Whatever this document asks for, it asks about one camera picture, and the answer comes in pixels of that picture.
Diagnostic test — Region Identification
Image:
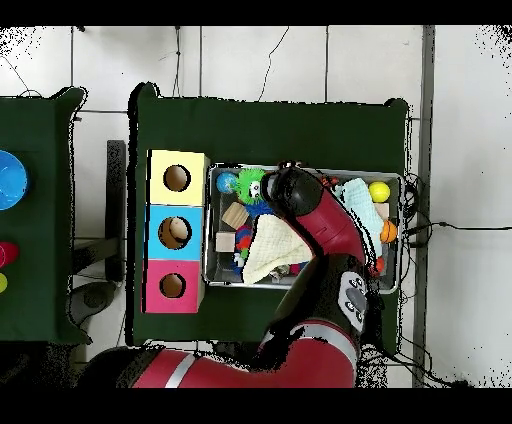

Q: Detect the green puffer ball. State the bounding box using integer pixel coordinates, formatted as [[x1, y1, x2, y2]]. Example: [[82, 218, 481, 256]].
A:
[[234, 167, 267, 205]]

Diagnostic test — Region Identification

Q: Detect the shallow clear mesh bin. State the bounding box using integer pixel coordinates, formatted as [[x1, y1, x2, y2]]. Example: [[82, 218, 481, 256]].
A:
[[202, 162, 405, 295]]

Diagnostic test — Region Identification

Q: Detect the dark green side table cloth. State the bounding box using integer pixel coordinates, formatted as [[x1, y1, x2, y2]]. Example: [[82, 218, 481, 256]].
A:
[[0, 86, 92, 345]]

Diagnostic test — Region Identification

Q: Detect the small orange basketball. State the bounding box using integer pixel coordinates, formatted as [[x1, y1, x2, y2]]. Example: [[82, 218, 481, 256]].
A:
[[379, 219, 399, 244]]

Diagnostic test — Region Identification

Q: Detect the cream waffle cloth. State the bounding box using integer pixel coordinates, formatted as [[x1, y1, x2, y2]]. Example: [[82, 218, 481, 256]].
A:
[[242, 213, 315, 286]]

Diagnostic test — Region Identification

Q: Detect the blue bowl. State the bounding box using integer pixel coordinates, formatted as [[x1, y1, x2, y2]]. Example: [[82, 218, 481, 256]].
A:
[[0, 149, 30, 212]]

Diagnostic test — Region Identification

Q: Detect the wooden box with three holes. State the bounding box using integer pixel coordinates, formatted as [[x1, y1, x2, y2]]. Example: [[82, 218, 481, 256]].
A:
[[141, 149, 212, 314]]

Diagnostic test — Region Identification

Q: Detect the black cable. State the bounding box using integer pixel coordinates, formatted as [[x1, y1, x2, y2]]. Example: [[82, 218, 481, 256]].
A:
[[403, 220, 512, 237]]

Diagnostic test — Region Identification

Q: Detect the wavy wooden block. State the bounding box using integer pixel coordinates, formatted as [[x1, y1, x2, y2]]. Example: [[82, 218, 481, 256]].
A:
[[221, 201, 250, 230]]

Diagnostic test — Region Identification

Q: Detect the grey rounded base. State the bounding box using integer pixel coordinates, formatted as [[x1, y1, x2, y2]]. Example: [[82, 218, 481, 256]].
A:
[[69, 280, 117, 325]]

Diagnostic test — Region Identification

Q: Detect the blue puffer ball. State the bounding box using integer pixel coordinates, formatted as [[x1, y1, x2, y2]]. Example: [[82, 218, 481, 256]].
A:
[[244, 199, 275, 219]]

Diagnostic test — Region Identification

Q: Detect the wooden cube block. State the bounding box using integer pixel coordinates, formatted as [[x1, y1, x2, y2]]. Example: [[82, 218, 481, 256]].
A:
[[215, 231, 237, 253]]

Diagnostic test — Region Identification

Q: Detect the yellow ball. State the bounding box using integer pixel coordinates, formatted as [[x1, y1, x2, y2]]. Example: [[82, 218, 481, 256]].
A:
[[367, 180, 392, 204]]

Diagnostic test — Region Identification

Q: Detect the red toy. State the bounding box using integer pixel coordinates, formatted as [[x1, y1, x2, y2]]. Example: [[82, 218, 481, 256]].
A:
[[0, 240, 20, 269]]

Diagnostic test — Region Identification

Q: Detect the blue globe ball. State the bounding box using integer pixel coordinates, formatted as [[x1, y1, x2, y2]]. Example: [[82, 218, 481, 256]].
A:
[[215, 171, 238, 195]]

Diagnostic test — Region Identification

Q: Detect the light blue waffle cloth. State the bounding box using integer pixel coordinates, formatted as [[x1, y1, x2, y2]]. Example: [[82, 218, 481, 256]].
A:
[[333, 177, 385, 257]]

